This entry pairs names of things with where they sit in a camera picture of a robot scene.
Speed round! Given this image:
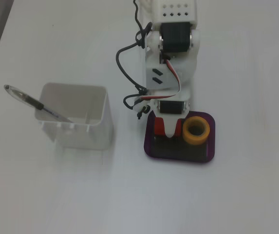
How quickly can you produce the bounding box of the red cube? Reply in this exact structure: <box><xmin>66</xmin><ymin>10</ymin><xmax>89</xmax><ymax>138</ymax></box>
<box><xmin>153</xmin><ymin>117</ymin><xmax>183</xmax><ymax>137</ymax></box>

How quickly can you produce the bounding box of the yellow tape roll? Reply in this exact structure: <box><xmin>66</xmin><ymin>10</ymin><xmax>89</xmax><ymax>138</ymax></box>
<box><xmin>182</xmin><ymin>116</ymin><xmax>211</xmax><ymax>146</ymax></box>

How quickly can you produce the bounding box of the black ballpoint pen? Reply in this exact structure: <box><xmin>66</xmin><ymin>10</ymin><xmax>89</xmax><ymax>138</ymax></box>
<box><xmin>4</xmin><ymin>84</ymin><xmax>74</xmax><ymax>124</ymax></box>

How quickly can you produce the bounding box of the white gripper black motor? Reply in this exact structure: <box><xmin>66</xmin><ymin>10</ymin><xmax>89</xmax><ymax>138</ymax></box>
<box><xmin>153</xmin><ymin>99</ymin><xmax>190</xmax><ymax>139</ymax></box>

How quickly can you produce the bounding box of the white plastic pen holder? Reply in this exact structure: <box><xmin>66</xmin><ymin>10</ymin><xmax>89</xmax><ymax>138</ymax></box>
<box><xmin>34</xmin><ymin>82</ymin><xmax>114</xmax><ymax>151</ymax></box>

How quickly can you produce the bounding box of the purple metal tray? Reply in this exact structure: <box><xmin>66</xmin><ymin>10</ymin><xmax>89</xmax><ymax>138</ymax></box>
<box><xmin>143</xmin><ymin>111</ymin><xmax>216</xmax><ymax>164</ymax></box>

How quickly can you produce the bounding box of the red white black servo cable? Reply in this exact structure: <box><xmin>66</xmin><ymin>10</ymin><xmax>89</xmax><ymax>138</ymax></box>
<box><xmin>136</xmin><ymin>55</ymin><xmax>186</xmax><ymax>101</ymax></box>

